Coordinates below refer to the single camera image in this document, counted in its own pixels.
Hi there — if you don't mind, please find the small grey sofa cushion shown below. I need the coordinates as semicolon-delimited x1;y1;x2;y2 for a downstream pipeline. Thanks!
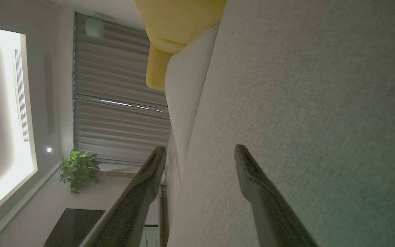
164;24;220;165

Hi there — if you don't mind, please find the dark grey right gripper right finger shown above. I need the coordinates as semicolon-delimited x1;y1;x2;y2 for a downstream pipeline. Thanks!
234;144;319;247

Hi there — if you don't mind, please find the black television screen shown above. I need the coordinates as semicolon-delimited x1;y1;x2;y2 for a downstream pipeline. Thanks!
43;208;106;247

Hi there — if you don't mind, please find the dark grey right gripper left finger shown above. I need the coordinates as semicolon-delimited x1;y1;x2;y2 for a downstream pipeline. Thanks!
79;145;167;247

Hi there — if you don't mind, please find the pale green lamp shade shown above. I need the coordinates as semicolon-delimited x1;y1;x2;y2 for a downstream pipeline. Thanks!
85;15;105;39

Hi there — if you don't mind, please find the yellow sofa back cushion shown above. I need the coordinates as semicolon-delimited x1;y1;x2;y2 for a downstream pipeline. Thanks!
146;45;175;92
135;0;227;54

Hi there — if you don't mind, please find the white ceiling air vent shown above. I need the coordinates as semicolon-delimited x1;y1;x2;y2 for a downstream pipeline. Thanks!
14;49;30;143

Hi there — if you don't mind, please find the green leafy house plant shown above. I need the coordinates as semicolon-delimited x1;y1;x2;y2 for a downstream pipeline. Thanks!
59;148;140;196

